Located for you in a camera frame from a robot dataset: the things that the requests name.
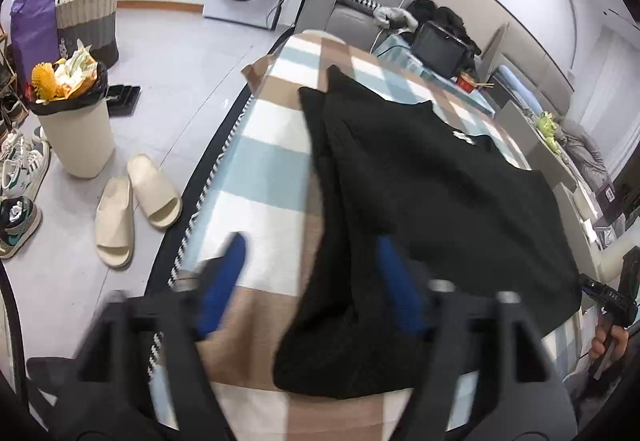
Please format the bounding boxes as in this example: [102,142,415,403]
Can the grey white cloth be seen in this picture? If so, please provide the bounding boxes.
[372,6,418,32]

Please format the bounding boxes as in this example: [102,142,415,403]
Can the person's right hand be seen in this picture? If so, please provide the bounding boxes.
[589,323,631,364]

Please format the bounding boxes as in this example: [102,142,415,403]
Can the striped tablecloth side table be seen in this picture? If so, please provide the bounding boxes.
[372,33,496,116]

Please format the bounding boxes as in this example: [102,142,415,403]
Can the purple bag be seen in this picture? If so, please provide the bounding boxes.
[10,0,61,94]

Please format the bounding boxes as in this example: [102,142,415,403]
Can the beige slipper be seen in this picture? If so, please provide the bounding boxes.
[95,176,135,269]
[126,153,183,229]

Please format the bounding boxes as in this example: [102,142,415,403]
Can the yellow spiky peel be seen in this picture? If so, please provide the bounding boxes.
[31,62,63,102]

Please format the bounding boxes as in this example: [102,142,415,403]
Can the black knit sweater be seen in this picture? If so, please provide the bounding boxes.
[272,65,583,399]

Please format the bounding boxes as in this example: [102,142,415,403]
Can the beige trash bin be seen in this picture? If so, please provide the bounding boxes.
[32,98,116,179]

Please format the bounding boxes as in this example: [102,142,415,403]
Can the woven laundry basket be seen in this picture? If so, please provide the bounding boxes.
[55,0,120,69]

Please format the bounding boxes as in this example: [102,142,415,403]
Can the black jacket pile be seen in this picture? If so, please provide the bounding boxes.
[405,0,481,56]

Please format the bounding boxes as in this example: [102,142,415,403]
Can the tall cardboard box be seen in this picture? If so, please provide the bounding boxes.
[552,181,601,252]

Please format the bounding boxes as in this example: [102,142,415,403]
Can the black trash bag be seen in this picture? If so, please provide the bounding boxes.
[27,63,110,116]

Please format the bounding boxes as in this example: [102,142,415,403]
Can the grey sofa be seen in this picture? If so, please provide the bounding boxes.
[295,0,416,56]

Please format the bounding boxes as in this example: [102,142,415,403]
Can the red bowl with chopsticks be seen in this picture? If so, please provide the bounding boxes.
[462,73,496,90]

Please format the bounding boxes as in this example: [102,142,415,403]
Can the checked blanket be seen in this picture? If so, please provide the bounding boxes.
[147,31,583,441]

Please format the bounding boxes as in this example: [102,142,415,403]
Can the white green sneaker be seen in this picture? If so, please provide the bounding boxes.
[0,138,52,199]

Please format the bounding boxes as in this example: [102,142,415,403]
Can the black countertop appliance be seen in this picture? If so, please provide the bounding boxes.
[411,21,470,79]

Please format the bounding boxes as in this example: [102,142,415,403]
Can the black printed box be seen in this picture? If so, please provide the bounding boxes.
[602,171,640,222]

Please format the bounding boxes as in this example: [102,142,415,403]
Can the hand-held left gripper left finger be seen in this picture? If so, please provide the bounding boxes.
[75,231,248,441]

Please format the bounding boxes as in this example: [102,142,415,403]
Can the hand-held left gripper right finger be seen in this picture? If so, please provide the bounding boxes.
[375,235,576,441]

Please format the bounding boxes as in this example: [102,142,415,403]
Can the large cardboard box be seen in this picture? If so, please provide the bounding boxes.
[495,100,576,192]

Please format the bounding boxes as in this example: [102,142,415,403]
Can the crumpled snack wrapper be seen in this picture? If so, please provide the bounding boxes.
[52,41,98,99]

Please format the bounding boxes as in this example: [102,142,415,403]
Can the blue pillow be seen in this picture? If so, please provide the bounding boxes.
[492,65,543,114]

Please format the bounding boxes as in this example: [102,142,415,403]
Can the green plush toy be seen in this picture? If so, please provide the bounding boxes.
[535,113,561,152]

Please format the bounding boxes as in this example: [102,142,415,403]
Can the grey duvet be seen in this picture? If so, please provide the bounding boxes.
[555,121,611,189]

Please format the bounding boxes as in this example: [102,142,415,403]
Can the grey teal sneaker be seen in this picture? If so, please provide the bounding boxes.
[0,196,42,259]

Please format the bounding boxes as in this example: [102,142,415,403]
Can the black cable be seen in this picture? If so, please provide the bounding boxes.
[0,263,28,407]

